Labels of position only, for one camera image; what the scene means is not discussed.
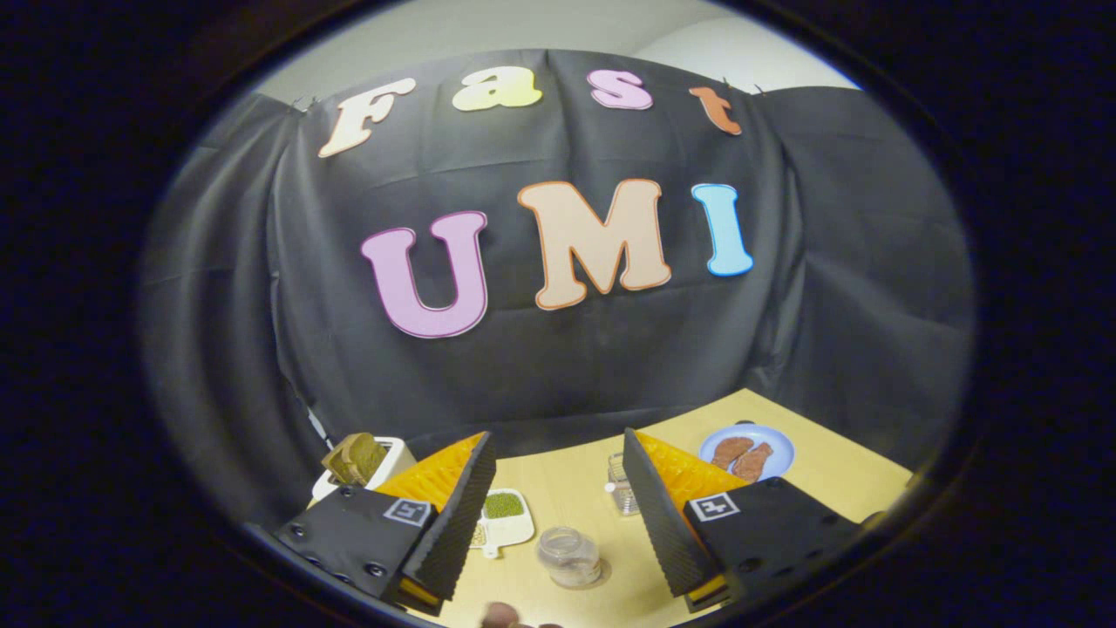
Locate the blue plate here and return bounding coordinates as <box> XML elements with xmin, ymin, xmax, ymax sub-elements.
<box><xmin>699</xmin><ymin>424</ymin><xmax>796</xmax><ymax>483</ymax></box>

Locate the wooden table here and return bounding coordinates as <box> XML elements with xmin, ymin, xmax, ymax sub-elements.
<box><xmin>410</xmin><ymin>388</ymin><xmax>916</xmax><ymax>628</ymax></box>

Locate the white divided dish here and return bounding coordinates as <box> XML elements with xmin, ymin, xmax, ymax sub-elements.
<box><xmin>469</xmin><ymin>488</ymin><xmax>536</xmax><ymax>560</ymax></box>

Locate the brown meat piece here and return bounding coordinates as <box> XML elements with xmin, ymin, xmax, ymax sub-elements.
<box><xmin>711</xmin><ymin>436</ymin><xmax>755</xmax><ymax>470</ymax></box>
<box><xmin>732</xmin><ymin>442</ymin><xmax>775</xmax><ymax>482</ymax></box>

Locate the brown toast slice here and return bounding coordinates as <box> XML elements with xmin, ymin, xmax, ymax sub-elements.
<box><xmin>344</xmin><ymin>433</ymin><xmax>390</xmax><ymax>482</ymax></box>
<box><xmin>321</xmin><ymin>443</ymin><xmax>360</xmax><ymax>487</ymax></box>

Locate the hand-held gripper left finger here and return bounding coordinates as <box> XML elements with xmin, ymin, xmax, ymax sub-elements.
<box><xmin>275</xmin><ymin>431</ymin><xmax>499</xmax><ymax>618</ymax></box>

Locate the white toaster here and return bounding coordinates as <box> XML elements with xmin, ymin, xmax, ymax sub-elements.
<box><xmin>311</xmin><ymin>435</ymin><xmax>418</xmax><ymax>507</ymax></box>

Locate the clear glass cup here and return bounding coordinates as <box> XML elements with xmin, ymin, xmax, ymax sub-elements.
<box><xmin>536</xmin><ymin>526</ymin><xmax>603</xmax><ymax>590</ymax></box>

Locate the black backdrop cloth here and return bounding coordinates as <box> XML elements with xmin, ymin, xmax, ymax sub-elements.
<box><xmin>139</xmin><ymin>48</ymin><xmax>976</xmax><ymax>529</ymax></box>

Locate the brown coaster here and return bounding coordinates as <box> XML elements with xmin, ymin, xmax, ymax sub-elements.
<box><xmin>482</xmin><ymin>601</ymin><xmax>563</xmax><ymax>628</ymax></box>

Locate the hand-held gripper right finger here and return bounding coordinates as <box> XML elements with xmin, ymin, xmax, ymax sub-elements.
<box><xmin>622</xmin><ymin>427</ymin><xmax>866</xmax><ymax>613</ymax></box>

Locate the clear plastic juice bottle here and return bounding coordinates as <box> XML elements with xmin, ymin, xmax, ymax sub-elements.
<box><xmin>605</xmin><ymin>452</ymin><xmax>643</xmax><ymax>517</ymax></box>

